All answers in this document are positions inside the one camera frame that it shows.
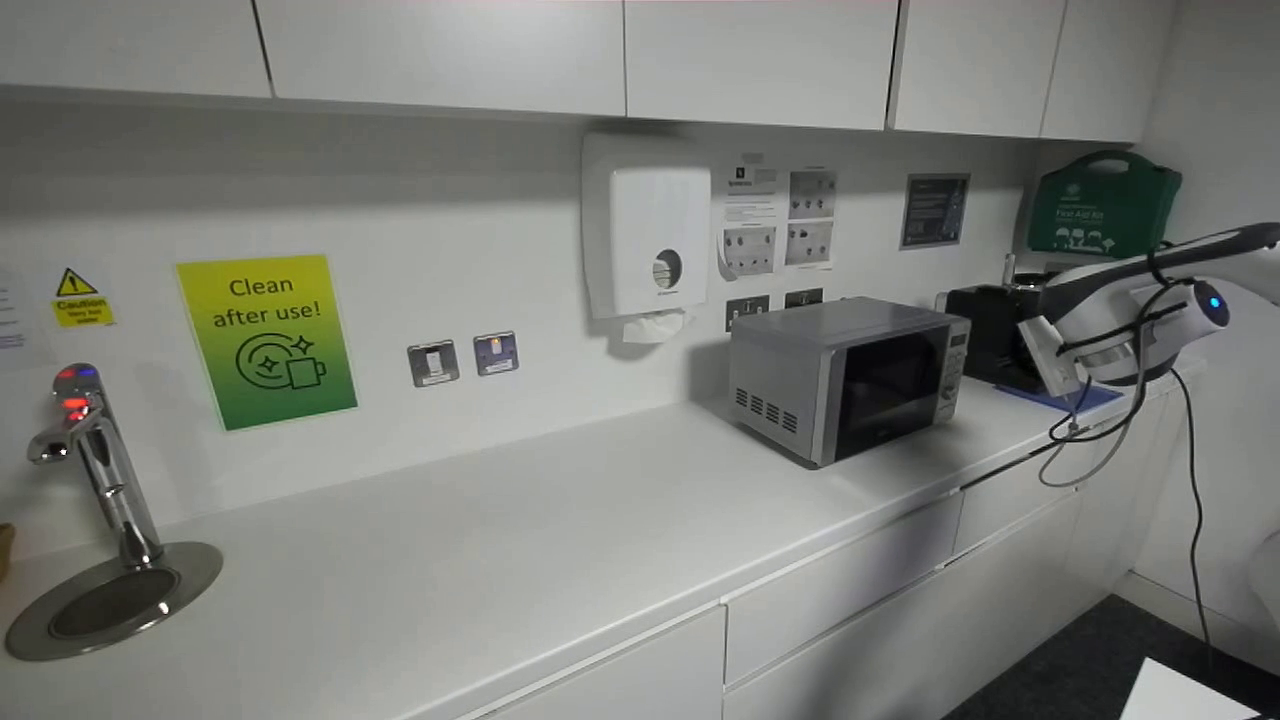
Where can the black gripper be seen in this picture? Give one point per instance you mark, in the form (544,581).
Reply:
(1035,354)

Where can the silver microwave with black door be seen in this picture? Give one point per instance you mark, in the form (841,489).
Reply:
(800,384)

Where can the black countertop appliance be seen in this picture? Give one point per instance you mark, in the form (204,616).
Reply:
(979,334)

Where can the blue cloth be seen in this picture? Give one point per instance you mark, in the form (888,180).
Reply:
(1098,398)

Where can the white drawer front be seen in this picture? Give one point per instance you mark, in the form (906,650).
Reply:
(1035,484)
(841,587)

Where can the green first aid kit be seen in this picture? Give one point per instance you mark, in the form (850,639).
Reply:
(1101,204)

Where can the white upper cabinet door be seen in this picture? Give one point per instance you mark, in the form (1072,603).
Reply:
(1104,67)
(761,53)
(122,40)
(442,47)
(982,62)

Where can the white cabinet door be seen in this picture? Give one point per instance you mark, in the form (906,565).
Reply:
(442,47)
(982,62)
(1104,67)
(122,40)
(920,643)
(761,53)
(615,674)

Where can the white lower cabinet door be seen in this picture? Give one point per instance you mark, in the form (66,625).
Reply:
(920,643)
(615,674)

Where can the white paper towel dispenser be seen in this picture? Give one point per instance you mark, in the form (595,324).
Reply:
(646,240)

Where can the green clean after use poster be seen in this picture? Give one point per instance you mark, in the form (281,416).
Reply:
(266,341)

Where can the chrome water tap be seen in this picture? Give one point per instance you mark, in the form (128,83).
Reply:
(112,464)

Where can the round steel drain plate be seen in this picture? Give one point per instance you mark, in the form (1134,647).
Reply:
(122,603)

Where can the yellow warning sticker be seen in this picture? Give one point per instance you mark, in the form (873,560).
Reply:
(82,301)

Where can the black framed wall panel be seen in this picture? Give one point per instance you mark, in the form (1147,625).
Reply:
(934,209)

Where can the dark wall socket plate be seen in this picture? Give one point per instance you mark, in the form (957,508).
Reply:
(807,296)
(746,310)

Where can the white double wall socket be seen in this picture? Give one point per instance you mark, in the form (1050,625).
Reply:
(808,192)
(808,240)
(751,248)

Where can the white wall label plate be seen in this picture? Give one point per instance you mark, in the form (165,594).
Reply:
(754,179)

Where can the steel wall switch plate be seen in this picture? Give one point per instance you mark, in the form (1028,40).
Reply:
(496,354)
(433,367)

